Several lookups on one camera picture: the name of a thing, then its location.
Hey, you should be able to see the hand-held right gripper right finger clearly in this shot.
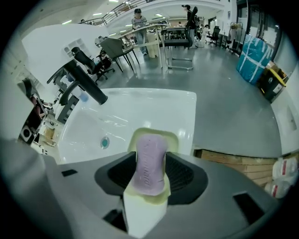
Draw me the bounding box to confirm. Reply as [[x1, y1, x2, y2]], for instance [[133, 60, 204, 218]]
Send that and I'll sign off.
[[142, 151, 282, 239]]

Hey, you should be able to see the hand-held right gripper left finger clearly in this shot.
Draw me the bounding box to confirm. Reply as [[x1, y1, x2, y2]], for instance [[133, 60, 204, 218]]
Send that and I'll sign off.
[[0, 137, 137, 239]]

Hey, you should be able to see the purple bar of soap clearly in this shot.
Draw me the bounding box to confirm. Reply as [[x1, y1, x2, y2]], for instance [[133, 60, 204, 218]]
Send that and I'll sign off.
[[132, 134, 168, 196]]

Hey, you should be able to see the pale yellow soap dish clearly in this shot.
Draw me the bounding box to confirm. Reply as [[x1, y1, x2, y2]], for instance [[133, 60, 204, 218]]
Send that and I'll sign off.
[[123, 127, 180, 206]]

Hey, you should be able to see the wooden pallet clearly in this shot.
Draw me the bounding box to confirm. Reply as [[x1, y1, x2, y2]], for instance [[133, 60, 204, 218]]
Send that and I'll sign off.
[[193, 148, 278, 188]]

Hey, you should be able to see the white plastic sack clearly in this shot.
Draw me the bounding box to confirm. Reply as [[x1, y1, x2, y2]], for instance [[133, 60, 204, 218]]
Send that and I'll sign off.
[[264, 155, 299, 199]]

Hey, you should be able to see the white sink basin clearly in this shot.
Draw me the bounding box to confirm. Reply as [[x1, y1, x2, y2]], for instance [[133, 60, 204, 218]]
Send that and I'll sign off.
[[57, 87, 197, 236]]

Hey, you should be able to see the black faucet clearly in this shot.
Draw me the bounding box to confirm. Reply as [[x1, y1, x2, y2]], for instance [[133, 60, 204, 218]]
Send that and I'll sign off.
[[46, 59, 109, 106]]

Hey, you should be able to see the black bin with yellow lid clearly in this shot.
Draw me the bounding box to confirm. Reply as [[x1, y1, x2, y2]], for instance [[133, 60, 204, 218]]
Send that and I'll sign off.
[[257, 67, 290, 104]]

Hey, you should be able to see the black mesh office chair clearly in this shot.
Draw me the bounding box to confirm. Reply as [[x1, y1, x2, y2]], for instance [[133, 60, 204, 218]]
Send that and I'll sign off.
[[205, 25, 221, 46], [71, 46, 115, 83]]

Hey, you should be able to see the blue wrapped pallet load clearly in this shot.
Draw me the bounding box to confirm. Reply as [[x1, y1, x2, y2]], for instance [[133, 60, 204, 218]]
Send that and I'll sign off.
[[236, 34, 274, 86]]

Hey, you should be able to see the grey shell chair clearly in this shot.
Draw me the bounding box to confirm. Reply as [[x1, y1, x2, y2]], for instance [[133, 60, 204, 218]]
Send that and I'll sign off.
[[100, 37, 140, 73]]

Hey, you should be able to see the black cantilever chair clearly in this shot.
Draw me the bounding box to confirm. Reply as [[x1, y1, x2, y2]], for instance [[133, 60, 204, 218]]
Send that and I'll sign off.
[[161, 27, 195, 70]]

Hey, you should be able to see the beige cylindrical bin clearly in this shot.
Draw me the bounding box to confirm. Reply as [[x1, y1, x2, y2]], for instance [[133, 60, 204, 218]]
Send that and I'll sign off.
[[147, 32, 160, 59]]

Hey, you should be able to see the long white table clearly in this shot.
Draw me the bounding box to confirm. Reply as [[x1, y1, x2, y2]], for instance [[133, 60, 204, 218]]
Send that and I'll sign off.
[[109, 22, 169, 69]]

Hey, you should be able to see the metal balcony railing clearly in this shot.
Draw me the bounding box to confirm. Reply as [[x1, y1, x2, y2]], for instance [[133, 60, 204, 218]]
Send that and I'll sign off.
[[80, 0, 150, 27]]

